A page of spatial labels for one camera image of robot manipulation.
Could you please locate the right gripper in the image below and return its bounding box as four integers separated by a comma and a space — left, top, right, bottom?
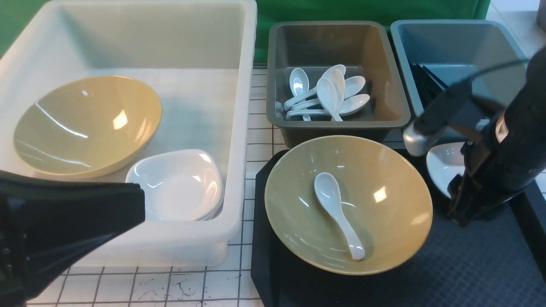
447, 141, 534, 227

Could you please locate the white square dish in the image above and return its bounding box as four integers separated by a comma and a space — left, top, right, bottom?
426, 142, 465, 199
125, 148, 224, 222

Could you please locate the yellow noodle bowl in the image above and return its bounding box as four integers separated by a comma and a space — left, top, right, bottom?
264, 135, 433, 275

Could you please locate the white ceramic soup spoon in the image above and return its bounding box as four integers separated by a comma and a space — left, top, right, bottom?
314, 172, 366, 261

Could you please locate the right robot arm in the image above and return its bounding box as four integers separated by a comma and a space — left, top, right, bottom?
402, 48, 546, 227

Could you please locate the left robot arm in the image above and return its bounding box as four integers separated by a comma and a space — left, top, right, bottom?
0, 171, 145, 307

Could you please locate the yellow bowl in tub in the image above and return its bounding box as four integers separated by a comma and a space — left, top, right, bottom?
13, 75, 162, 179

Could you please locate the black serving tray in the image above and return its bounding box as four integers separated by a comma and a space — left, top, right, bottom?
251, 149, 546, 307

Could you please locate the black chopsticks bundle in bin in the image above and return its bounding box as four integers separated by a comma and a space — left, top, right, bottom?
411, 64, 448, 110

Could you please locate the blue-grey plastic bin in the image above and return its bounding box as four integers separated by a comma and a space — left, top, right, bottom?
390, 20, 527, 117

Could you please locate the white spoon in bin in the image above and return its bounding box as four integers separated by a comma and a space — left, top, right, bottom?
316, 78, 343, 122
285, 67, 316, 111
284, 76, 366, 111
285, 94, 370, 120
283, 64, 346, 110

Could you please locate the grey-brown plastic bin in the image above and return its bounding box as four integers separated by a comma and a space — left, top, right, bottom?
266, 21, 411, 148

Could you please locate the white square dish in tub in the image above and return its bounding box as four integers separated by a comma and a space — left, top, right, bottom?
125, 148, 224, 222

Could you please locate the large white plastic tub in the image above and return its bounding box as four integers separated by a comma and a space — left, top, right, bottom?
1, 0, 257, 267

